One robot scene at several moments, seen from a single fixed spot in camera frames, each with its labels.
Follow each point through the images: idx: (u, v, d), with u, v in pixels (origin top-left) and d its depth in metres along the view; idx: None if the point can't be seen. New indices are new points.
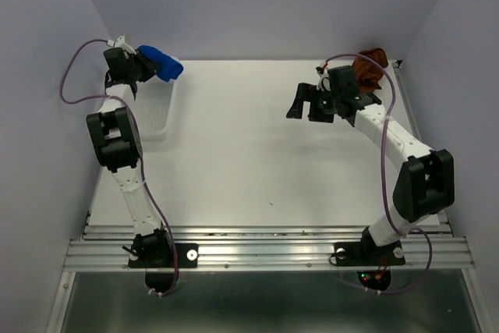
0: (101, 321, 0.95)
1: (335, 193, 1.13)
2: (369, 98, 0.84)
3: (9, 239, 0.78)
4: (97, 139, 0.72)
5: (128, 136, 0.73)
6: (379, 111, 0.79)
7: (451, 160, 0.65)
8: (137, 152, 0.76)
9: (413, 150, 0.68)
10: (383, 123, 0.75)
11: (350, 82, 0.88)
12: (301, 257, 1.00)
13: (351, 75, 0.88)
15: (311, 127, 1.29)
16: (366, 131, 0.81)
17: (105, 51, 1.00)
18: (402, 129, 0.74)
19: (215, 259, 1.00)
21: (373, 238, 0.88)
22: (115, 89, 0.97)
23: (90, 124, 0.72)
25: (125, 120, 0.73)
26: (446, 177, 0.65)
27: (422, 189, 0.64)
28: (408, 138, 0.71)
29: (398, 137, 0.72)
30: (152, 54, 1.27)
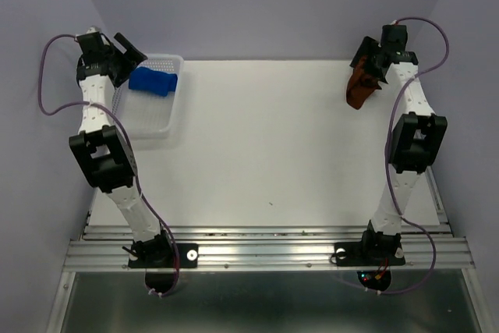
0: (101, 321, 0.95)
1: (348, 172, 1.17)
2: (408, 55, 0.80)
3: (9, 239, 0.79)
4: (86, 164, 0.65)
5: (122, 158, 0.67)
6: (409, 70, 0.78)
7: (443, 125, 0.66)
8: (131, 171, 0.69)
9: (418, 108, 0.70)
10: (408, 79, 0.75)
11: (399, 40, 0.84)
12: (301, 257, 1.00)
13: (401, 33, 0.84)
15: (317, 115, 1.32)
16: (392, 84, 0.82)
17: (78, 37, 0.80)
18: (420, 90, 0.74)
19: (215, 259, 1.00)
21: (373, 224, 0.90)
22: (92, 80, 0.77)
23: (75, 150, 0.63)
25: (115, 141, 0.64)
26: (436, 137, 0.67)
27: (409, 139, 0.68)
28: (420, 98, 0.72)
29: (412, 95, 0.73)
30: (143, 74, 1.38)
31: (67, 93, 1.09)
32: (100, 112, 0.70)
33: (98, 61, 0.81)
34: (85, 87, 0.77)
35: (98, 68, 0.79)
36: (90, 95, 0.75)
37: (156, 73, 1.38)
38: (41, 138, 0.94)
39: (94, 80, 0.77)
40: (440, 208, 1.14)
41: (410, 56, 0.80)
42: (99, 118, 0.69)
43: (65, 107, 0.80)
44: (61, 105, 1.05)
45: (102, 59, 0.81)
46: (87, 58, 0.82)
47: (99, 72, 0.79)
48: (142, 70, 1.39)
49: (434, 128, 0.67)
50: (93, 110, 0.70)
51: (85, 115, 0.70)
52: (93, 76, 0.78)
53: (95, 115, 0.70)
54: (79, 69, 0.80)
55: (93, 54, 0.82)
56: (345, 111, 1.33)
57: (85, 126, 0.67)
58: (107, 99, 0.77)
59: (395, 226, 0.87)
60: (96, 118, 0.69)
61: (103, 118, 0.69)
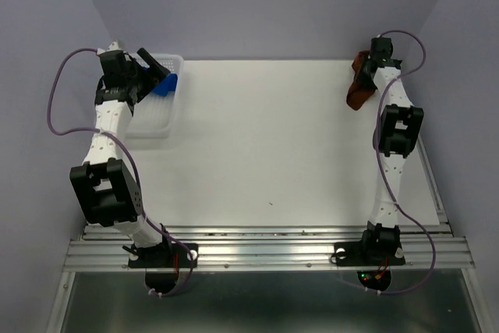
0: (101, 321, 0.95)
1: (348, 172, 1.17)
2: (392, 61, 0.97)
3: (9, 239, 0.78)
4: (85, 197, 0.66)
5: (122, 194, 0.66)
6: (393, 72, 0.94)
7: (419, 115, 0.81)
8: (132, 210, 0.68)
9: (399, 102, 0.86)
10: (391, 79, 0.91)
11: (384, 48, 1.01)
12: (301, 257, 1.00)
13: (385, 44, 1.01)
15: (318, 115, 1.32)
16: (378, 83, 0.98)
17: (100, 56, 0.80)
18: (401, 87, 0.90)
19: (216, 259, 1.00)
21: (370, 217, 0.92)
22: (107, 106, 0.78)
23: (75, 181, 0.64)
25: (117, 178, 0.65)
26: (414, 125, 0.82)
27: (390, 128, 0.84)
28: (401, 93, 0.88)
29: (395, 91, 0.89)
30: None
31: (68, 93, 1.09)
32: (109, 143, 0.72)
33: (118, 87, 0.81)
34: (100, 113, 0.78)
35: (116, 93, 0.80)
36: (103, 121, 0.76)
37: None
38: (42, 138, 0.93)
39: (110, 107, 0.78)
40: (440, 208, 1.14)
41: (394, 62, 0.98)
42: (107, 147, 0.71)
43: (51, 126, 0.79)
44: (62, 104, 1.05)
45: (122, 83, 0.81)
46: (107, 79, 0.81)
47: (117, 99, 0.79)
48: None
49: (412, 118, 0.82)
50: (102, 139, 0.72)
51: (93, 144, 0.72)
52: (109, 101, 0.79)
53: (104, 143, 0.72)
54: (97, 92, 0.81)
55: (115, 76, 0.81)
56: (345, 111, 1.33)
57: (91, 157, 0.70)
58: (121, 125, 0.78)
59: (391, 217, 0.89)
60: (104, 147, 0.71)
61: (112, 149, 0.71)
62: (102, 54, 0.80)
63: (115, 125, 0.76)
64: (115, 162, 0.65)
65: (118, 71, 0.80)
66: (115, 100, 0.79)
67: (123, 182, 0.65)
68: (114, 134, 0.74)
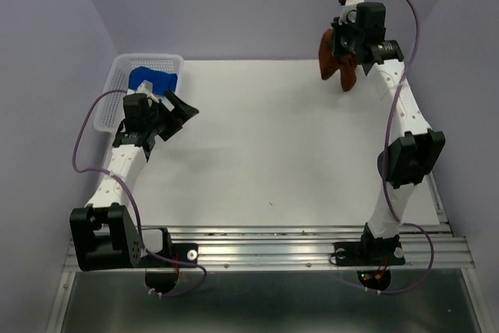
0: (102, 321, 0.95)
1: (348, 172, 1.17)
2: (392, 48, 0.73)
3: (9, 239, 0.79)
4: (81, 242, 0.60)
5: (120, 245, 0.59)
6: (395, 69, 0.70)
7: (441, 141, 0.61)
8: (129, 262, 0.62)
9: (412, 125, 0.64)
10: (397, 89, 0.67)
11: (376, 24, 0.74)
12: (301, 257, 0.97)
13: (380, 16, 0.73)
15: (317, 115, 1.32)
16: (378, 86, 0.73)
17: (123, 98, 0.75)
18: (411, 97, 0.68)
19: (217, 258, 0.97)
21: (372, 230, 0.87)
22: (123, 149, 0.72)
23: (73, 224, 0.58)
25: (117, 228, 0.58)
26: (433, 153, 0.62)
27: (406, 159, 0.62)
28: (413, 111, 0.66)
29: (404, 108, 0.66)
30: (144, 74, 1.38)
31: (68, 93, 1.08)
32: (118, 186, 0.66)
33: (138, 131, 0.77)
34: (113, 156, 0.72)
35: (135, 138, 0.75)
36: (116, 164, 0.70)
37: (156, 73, 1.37)
38: (43, 138, 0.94)
39: (125, 150, 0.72)
40: (440, 208, 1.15)
41: (394, 50, 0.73)
42: (113, 191, 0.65)
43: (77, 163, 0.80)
44: (63, 104, 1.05)
45: (143, 129, 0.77)
46: (127, 123, 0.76)
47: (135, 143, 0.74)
48: (141, 70, 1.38)
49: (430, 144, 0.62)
50: (110, 182, 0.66)
51: (100, 185, 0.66)
52: (127, 145, 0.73)
53: (111, 186, 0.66)
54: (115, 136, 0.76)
55: (134, 121, 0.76)
56: (346, 110, 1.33)
57: (95, 200, 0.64)
58: (132, 170, 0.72)
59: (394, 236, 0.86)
60: (111, 190, 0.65)
61: (119, 193, 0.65)
62: (124, 98, 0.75)
63: (125, 169, 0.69)
64: (117, 209, 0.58)
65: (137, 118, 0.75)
66: (132, 145, 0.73)
67: (122, 233, 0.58)
68: (123, 178, 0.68)
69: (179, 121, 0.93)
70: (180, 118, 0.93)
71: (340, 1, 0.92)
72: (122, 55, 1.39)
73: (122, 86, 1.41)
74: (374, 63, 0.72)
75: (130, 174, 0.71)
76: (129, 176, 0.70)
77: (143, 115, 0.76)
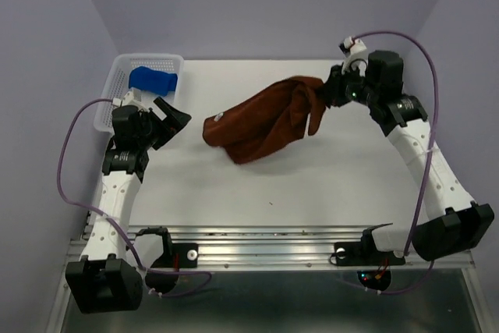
0: (102, 321, 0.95)
1: (348, 173, 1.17)
2: (411, 107, 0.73)
3: (9, 239, 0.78)
4: (79, 292, 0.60)
5: (118, 292, 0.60)
6: (421, 132, 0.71)
7: (490, 217, 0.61)
8: (129, 305, 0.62)
9: (454, 197, 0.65)
10: (428, 155, 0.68)
11: (394, 79, 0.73)
12: (301, 257, 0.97)
13: (399, 70, 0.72)
15: None
16: (401, 150, 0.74)
17: (111, 115, 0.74)
18: (445, 167, 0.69)
19: (216, 258, 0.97)
21: (376, 243, 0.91)
22: (118, 175, 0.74)
23: (68, 278, 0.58)
25: (115, 278, 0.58)
26: (481, 229, 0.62)
27: (451, 239, 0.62)
28: (451, 181, 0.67)
29: (439, 177, 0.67)
30: (144, 74, 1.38)
31: (68, 93, 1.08)
32: (114, 231, 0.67)
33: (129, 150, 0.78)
34: (106, 187, 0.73)
35: (126, 157, 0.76)
36: (108, 197, 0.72)
37: (156, 73, 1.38)
38: (43, 138, 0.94)
39: (117, 181, 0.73)
40: None
41: (412, 107, 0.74)
42: (108, 239, 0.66)
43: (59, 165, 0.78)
44: (64, 104, 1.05)
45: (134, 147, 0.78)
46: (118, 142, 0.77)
47: (126, 170, 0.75)
48: (141, 70, 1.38)
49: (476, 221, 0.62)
50: (104, 227, 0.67)
51: (94, 232, 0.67)
52: (118, 171, 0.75)
53: (104, 233, 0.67)
54: (106, 157, 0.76)
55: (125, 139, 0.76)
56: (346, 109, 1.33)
57: (90, 249, 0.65)
58: (127, 203, 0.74)
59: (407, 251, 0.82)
60: (106, 237, 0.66)
61: (115, 239, 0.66)
62: (112, 115, 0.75)
63: (119, 207, 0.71)
64: (115, 261, 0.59)
65: (129, 136, 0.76)
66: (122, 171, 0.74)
67: (122, 285, 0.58)
68: (118, 221, 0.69)
69: (172, 129, 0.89)
70: (173, 126, 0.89)
71: (345, 47, 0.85)
72: (122, 55, 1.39)
73: (122, 86, 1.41)
74: (395, 125, 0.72)
75: (125, 208, 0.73)
76: (123, 213, 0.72)
77: (134, 135, 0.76)
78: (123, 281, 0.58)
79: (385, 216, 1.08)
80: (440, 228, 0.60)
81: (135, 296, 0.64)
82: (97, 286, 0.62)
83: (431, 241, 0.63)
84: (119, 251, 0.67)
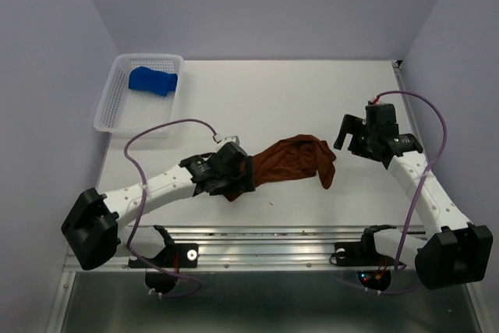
0: (101, 322, 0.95)
1: (349, 174, 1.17)
2: (408, 142, 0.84)
3: (8, 239, 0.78)
4: (74, 215, 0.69)
5: (89, 242, 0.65)
6: (417, 161, 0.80)
7: (490, 239, 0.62)
8: (84, 259, 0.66)
9: (449, 218, 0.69)
10: (421, 178, 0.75)
11: (388, 121, 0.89)
12: (301, 257, 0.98)
13: (389, 115, 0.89)
15: (318, 115, 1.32)
16: (401, 179, 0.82)
17: (229, 143, 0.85)
18: (440, 191, 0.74)
19: (215, 259, 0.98)
21: (376, 245, 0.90)
22: (182, 171, 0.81)
23: (82, 195, 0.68)
25: (98, 229, 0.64)
26: (481, 251, 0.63)
27: (451, 263, 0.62)
28: (446, 203, 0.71)
29: (434, 200, 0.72)
30: (144, 74, 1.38)
31: (68, 93, 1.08)
32: (136, 200, 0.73)
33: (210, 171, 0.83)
34: (167, 172, 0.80)
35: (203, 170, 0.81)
36: (160, 181, 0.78)
37: (156, 73, 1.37)
38: (43, 137, 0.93)
39: (178, 175, 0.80)
40: None
41: (411, 143, 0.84)
42: (129, 201, 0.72)
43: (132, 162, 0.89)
44: (63, 104, 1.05)
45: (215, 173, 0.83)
46: (210, 161, 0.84)
47: (192, 176, 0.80)
48: (141, 70, 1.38)
49: (477, 242, 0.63)
50: (136, 193, 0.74)
51: (128, 191, 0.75)
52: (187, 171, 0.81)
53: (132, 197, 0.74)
54: (193, 156, 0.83)
55: (217, 163, 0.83)
56: (346, 110, 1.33)
57: (112, 197, 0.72)
58: (168, 196, 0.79)
59: (410, 264, 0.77)
60: (128, 199, 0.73)
61: (130, 207, 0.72)
62: (231, 143, 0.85)
63: (160, 191, 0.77)
64: (111, 219, 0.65)
65: (221, 163, 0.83)
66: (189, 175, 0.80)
67: (97, 239, 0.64)
68: (147, 197, 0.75)
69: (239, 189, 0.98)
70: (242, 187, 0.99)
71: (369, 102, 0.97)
72: (122, 55, 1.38)
73: (122, 86, 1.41)
74: (394, 155, 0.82)
75: (163, 197, 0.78)
76: (157, 198, 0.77)
77: (224, 168, 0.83)
78: (99, 237, 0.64)
79: (386, 217, 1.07)
80: (436, 249, 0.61)
81: (94, 261, 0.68)
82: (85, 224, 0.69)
83: (430, 267, 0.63)
84: (124, 220, 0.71)
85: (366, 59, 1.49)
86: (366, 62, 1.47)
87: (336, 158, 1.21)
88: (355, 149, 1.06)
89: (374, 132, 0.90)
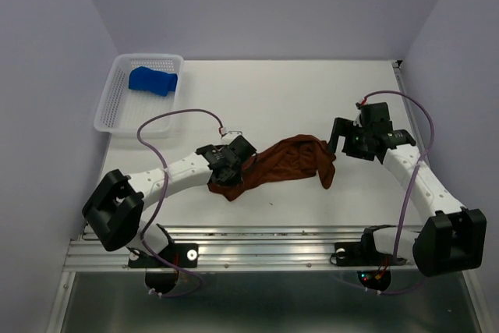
0: (101, 322, 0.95)
1: (349, 174, 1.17)
2: (401, 136, 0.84)
3: (8, 239, 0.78)
4: (98, 196, 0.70)
5: (112, 223, 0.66)
6: (411, 153, 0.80)
7: (483, 221, 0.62)
8: (107, 240, 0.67)
9: (444, 203, 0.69)
10: (415, 168, 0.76)
11: (382, 118, 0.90)
12: (301, 257, 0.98)
13: (383, 113, 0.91)
15: (318, 115, 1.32)
16: (396, 171, 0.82)
17: (240, 136, 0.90)
18: (434, 178, 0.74)
19: (215, 259, 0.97)
21: (376, 243, 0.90)
22: (198, 159, 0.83)
23: (107, 175, 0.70)
25: (123, 210, 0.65)
26: (476, 236, 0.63)
27: (447, 248, 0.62)
28: (440, 189, 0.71)
29: (429, 187, 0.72)
30: (144, 74, 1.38)
31: (68, 93, 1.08)
32: (159, 183, 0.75)
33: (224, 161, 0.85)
34: (186, 158, 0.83)
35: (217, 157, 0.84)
36: (182, 164, 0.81)
37: (156, 73, 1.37)
38: (42, 137, 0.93)
39: (196, 161, 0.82)
40: None
41: (405, 136, 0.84)
42: (153, 183, 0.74)
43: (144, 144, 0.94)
44: (63, 104, 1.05)
45: (228, 162, 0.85)
46: (224, 150, 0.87)
47: (209, 163, 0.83)
48: (142, 71, 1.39)
49: (471, 226, 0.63)
50: (159, 175, 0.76)
51: (150, 173, 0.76)
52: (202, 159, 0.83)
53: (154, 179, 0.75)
54: (209, 145, 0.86)
55: (230, 153, 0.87)
56: (346, 109, 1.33)
57: (136, 178, 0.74)
58: (186, 181, 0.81)
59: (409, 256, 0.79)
60: (151, 182, 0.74)
61: (153, 189, 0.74)
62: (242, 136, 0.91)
63: (180, 175, 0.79)
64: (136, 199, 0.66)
65: (233, 154, 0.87)
66: (203, 163, 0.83)
67: (122, 217, 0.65)
68: (169, 181, 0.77)
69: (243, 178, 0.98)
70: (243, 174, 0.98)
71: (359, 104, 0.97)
72: (122, 55, 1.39)
73: (122, 86, 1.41)
74: (387, 147, 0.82)
75: (182, 182, 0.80)
76: (178, 182, 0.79)
77: (236, 157, 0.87)
78: (124, 216, 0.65)
79: (386, 217, 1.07)
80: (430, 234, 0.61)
81: (117, 243, 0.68)
82: (108, 207, 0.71)
83: (427, 253, 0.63)
84: (148, 200, 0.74)
85: (366, 59, 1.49)
86: (366, 62, 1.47)
87: (336, 158, 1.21)
88: (348, 152, 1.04)
89: (369, 129, 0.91)
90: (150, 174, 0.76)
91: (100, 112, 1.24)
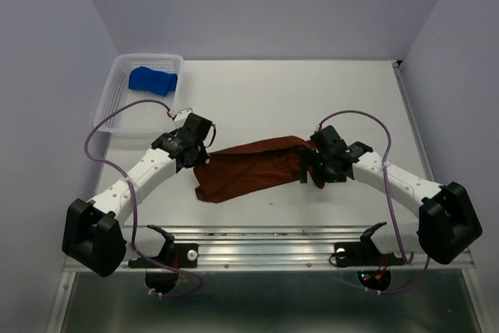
0: (102, 322, 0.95)
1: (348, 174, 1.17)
2: (359, 148, 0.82)
3: (8, 239, 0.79)
4: (70, 232, 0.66)
5: (97, 251, 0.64)
6: (374, 159, 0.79)
7: (462, 190, 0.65)
8: (100, 267, 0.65)
9: (424, 190, 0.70)
10: (383, 170, 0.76)
11: (335, 139, 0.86)
12: (301, 257, 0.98)
13: (333, 133, 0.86)
15: (318, 115, 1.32)
16: (368, 181, 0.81)
17: (189, 116, 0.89)
18: (403, 171, 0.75)
19: (215, 258, 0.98)
21: (378, 246, 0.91)
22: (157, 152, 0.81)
23: (70, 210, 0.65)
25: (100, 237, 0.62)
26: (465, 207, 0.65)
27: (449, 230, 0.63)
28: (415, 179, 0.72)
29: (404, 181, 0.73)
30: (144, 74, 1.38)
31: (68, 93, 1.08)
32: (125, 195, 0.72)
33: (182, 142, 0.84)
34: (144, 159, 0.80)
35: (175, 143, 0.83)
36: (140, 168, 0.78)
37: (156, 73, 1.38)
38: (42, 137, 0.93)
39: (155, 157, 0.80)
40: None
41: (362, 148, 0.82)
42: (119, 196, 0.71)
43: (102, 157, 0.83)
44: (63, 104, 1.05)
45: (188, 143, 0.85)
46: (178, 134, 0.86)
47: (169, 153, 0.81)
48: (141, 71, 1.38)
49: (456, 199, 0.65)
50: (123, 187, 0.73)
51: (113, 189, 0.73)
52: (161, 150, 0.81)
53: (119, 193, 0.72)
54: (162, 136, 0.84)
55: (185, 135, 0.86)
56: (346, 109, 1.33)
57: (100, 200, 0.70)
58: (153, 180, 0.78)
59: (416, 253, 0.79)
60: (118, 196, 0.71)
61: (122, 202, 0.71)
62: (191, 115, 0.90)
63: (143, 178, 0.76)
64: (110, 220, 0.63)
65: (189, 133, 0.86)
66: (164, 153, 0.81)
67: (104, 243, 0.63)
68: (134, 187, 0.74)
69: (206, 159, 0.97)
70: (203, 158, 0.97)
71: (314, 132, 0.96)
72: (122, 55, 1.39)
73: (122, 86, 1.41)
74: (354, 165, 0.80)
75: (147, 183, 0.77)
76: (143, 185, 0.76)
77: (195, 136, 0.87)
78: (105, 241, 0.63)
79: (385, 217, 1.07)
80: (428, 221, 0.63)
81: (110, 266, 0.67)
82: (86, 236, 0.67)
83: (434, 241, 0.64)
84: (121, 217, 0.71)
85: (366, 60, 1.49)
86: (366, 62, 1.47)
87: None
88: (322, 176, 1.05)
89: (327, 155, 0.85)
90: (114, 189, 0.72)
91: (100, 112, 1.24)
